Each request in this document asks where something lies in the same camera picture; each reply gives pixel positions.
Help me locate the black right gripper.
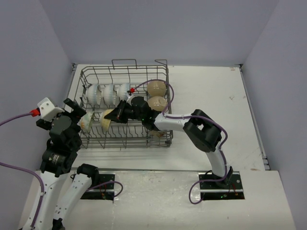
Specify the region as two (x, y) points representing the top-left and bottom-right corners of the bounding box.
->
(105, 99), (145, 123)

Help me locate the yellow green patterned bowl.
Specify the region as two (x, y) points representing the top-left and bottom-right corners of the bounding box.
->
(99, 109), (113, 132)

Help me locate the cream floral patterned bowl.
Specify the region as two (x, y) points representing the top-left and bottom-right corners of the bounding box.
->
(80, 112), (94, 133)

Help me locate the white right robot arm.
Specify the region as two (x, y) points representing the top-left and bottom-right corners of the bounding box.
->
(102, 96), (233, 188)

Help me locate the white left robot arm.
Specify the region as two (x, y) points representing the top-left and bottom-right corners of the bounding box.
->
(22, 97), (100, 230)

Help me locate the white blue bowl middle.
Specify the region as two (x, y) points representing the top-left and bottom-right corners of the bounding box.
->
(102, 84), (117, 106)

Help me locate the white blue bowl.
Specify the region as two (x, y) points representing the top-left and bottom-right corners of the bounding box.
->
(86, 84), (101, 106)
(102, 84), (117, 106)
(117, 82), (130, 101)

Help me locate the white blue bowl right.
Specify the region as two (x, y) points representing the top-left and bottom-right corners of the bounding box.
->
(117, 82), (130, 101)

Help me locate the white blue bowl left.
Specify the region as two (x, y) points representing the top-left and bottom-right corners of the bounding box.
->
(86, 84), (101, 106)

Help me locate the beige bowl middle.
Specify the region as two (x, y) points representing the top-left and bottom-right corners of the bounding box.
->
(147, 96), (167, 112)

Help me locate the beige bowl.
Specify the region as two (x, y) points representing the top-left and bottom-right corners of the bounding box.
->
(147, 80), (166, 97)
(147, 96), (167, 112)
(149, 130), (167, 138)

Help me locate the beige bowl far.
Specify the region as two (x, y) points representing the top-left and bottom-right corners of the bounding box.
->
(147, 80), (166, 97)

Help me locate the beige bowl near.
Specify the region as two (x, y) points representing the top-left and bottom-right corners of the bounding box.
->
(149, 130), (167, 138)

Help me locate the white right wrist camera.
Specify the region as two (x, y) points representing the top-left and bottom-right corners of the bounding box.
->
(126, 92), (134, 101)

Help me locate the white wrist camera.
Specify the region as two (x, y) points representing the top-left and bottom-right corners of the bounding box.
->
(126, 92), (134, 101)
(37, 97), (64, 122)

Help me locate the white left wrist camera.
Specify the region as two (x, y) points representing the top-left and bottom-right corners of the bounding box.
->
(37, 97), (64, 122)

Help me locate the grey wire dish rack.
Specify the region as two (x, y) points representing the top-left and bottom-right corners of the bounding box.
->
(69, 59), (173, 149)

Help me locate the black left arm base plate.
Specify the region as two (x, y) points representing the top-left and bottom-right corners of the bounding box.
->
(81, 173), (115, 201)

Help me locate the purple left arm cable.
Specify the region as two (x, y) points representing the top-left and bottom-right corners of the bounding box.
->
(0, 109), (46, 228)

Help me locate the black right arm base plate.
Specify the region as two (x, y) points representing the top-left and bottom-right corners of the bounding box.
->
(200, 172), (245, 201)

